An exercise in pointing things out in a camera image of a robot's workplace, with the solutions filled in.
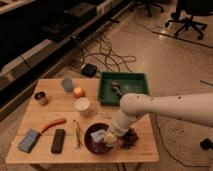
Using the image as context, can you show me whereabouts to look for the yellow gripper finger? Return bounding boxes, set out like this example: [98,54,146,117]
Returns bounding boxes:
[104,132,118,147]

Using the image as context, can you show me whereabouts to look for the purple bowl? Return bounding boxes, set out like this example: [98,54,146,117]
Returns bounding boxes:
[84,123,111,155]

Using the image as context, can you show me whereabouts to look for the grey blue towel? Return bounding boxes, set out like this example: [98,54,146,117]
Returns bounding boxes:
[91,129,106,143]

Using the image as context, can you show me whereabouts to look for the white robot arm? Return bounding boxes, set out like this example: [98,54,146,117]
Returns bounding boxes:
[104,93,213,147]

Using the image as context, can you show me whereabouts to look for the dark grape bunch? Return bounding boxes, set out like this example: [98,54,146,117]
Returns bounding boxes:
[119,128,139,149]

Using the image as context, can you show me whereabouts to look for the yellow banana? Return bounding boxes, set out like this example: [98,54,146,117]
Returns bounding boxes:
[73,120,81,149]

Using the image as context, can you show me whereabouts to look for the dark metal tray item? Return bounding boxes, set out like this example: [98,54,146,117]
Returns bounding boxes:
[111,82,122,97]

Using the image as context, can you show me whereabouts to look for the green plastic tray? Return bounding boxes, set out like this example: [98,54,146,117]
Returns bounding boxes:
[97,72,149,106]

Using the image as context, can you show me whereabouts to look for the white cup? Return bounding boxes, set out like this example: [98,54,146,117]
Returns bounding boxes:
[75,97,90,116]

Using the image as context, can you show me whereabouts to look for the black rectangular remote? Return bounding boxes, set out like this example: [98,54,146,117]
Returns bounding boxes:
[51,129,65,154]

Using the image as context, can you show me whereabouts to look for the orange apple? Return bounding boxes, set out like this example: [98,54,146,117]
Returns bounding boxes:
[73,87,85,98]

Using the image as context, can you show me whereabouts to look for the orange carrot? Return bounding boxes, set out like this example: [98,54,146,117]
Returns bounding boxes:
[40,118,67,134]

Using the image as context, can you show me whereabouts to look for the wooden table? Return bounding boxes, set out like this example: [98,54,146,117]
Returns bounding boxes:
[6,79,159,164]

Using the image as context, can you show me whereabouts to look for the black power box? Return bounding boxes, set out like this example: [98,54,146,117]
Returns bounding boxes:
[81,63,97,78]

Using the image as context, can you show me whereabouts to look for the blue grey cup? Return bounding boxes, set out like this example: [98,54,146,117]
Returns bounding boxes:
[61,78,73,92]

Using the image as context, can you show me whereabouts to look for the metal tin can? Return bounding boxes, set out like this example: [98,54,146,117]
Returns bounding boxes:
[34,91,47,106]

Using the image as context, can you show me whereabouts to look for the blue sponge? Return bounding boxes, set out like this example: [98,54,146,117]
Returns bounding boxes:
[18,129,41,153]

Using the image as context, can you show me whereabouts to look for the black shelf device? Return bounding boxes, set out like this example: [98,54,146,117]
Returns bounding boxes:
[64,2,97,18]

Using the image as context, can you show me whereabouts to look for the black office chair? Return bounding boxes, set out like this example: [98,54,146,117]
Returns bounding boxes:
[164,0,213,40]

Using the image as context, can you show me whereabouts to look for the tangled floor cables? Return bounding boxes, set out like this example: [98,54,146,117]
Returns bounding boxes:
[71,31,138,74]

